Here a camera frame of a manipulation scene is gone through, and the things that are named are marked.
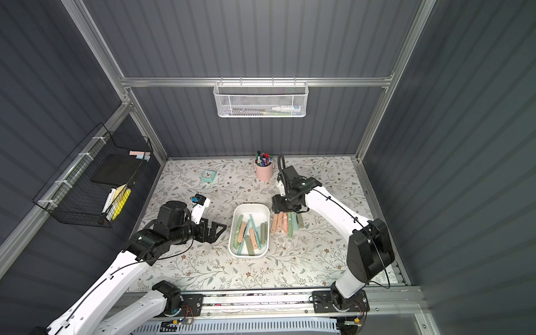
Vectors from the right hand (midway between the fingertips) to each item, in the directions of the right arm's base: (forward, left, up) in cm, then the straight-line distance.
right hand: (280, 207), depth 84 cm
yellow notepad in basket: (-11, +50, +21) cm, 55 cm away
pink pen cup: (+27, +8, -10) cm, 30 cm away
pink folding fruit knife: (0, -2, -13) cm, 13 cm away
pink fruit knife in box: (-6, +17, -11) cm, 21 cm away
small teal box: (+25, +38, -11) cm, 47 cm away
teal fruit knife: (+1, -7, -14) cm, 15 cm away
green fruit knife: (-1, -5, -14) cm, 15 cm away
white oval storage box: (-5, +14, -13) cm, 20 cm away
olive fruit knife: (+2, -9, -14) cm, 17 cm away
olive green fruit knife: (-11, +13, -13) cm, 22 cm away
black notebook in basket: (+6, +61, +16) cm, 64 cm away
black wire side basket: (-1, +67, +16) cm, 69 cm away
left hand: (-11, +24, +6) cm, 27 cm away
